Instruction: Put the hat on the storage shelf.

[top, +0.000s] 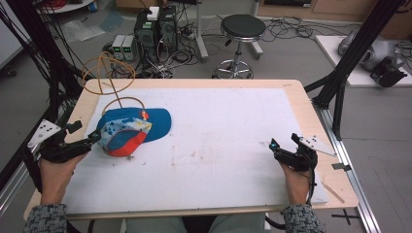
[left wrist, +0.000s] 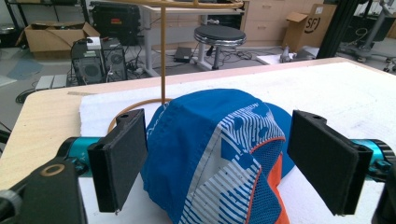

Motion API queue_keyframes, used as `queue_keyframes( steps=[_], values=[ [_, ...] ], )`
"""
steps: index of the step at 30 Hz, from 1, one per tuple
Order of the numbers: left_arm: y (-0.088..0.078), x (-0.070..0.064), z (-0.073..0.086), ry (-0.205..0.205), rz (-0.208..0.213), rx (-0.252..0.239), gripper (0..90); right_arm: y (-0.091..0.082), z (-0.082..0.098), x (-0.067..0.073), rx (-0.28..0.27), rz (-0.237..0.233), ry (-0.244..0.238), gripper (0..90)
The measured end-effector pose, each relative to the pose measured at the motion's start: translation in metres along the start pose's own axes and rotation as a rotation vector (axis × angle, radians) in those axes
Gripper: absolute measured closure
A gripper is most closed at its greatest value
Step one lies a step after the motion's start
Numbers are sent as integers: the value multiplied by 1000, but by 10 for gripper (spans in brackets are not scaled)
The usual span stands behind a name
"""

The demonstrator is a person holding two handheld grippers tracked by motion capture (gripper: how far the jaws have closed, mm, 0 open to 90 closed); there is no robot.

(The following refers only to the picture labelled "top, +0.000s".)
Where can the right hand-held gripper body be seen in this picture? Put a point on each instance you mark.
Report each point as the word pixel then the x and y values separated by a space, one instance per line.
pixel 299 158

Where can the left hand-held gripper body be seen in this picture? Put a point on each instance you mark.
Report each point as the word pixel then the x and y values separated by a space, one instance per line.
pixel 64 150

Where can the blue and orange baseball cap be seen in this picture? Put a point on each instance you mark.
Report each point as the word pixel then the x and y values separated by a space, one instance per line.
pixel 136 131

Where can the person's right hand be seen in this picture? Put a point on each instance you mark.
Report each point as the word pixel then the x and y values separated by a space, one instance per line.
pixel 296 186

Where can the person's left hand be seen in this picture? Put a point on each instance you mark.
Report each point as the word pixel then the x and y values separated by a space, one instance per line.
pixel 58 178

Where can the black tape piece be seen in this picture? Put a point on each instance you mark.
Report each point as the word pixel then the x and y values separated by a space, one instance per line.
pixel 340 166

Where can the thin wooden stick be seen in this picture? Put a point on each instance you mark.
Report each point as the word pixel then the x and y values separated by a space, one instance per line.
pixel 333 193

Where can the white foam mat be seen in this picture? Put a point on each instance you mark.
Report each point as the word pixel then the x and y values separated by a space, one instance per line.
pixel 210 145

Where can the black tape cross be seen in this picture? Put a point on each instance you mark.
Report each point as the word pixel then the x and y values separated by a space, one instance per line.
pixel 346 216

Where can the grey power supply unit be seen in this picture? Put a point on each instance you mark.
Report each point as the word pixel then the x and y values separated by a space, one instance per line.
pixel 118 47
pixel 128 48

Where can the clear plastic sheet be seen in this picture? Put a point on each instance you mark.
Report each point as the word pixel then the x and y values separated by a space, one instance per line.
pixel 81 30

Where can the white floor board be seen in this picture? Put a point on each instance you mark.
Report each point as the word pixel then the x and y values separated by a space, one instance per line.
pixel 330 51

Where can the black computer tower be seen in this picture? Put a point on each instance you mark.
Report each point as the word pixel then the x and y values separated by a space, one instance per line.
pixel 145 35
pixel 167 27

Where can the blue sheet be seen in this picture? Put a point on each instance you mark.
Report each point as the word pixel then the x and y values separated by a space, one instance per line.
pixel 111 21

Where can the black round stool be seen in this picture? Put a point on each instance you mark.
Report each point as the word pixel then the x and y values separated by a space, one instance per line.
pixel 242 29

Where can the black device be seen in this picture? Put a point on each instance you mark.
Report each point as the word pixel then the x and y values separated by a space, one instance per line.
pixel 387 73

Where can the blue tape roll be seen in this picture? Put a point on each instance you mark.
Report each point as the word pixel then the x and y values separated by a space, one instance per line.
pixel 93 6

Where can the grey desk leg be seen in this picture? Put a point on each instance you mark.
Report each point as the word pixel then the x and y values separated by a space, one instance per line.
pixel 201 35

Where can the white round table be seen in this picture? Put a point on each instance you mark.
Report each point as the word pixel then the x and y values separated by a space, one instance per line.
pixel 68 6

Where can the grey robot shell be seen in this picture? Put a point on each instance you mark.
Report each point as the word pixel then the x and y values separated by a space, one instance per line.
pixel 375 51

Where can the white box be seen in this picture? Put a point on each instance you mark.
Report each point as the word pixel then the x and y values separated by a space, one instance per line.
pixel 153 13

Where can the aluminium rail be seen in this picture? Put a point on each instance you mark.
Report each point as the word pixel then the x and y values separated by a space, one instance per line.
pixel 350 168
pixel 13 189

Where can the black metal frame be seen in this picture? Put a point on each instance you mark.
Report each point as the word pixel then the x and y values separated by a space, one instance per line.
pixel 42 48
pixel 356 48

